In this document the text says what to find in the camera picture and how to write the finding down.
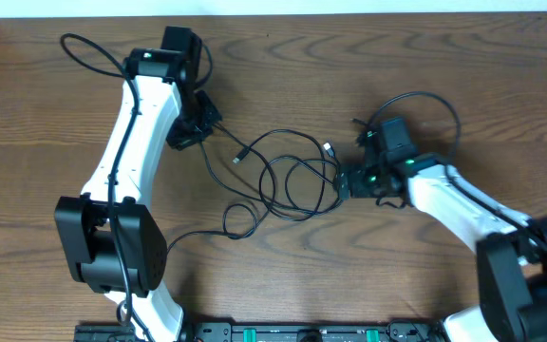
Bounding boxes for black base rail green clamps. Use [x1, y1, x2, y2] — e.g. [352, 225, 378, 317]
[73, 321, 445, 342]

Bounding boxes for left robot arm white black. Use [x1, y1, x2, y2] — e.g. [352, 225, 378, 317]
[54, 27, 221, 341]

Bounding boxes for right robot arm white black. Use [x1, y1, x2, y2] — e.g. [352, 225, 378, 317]
[334, 118, 547, 341]

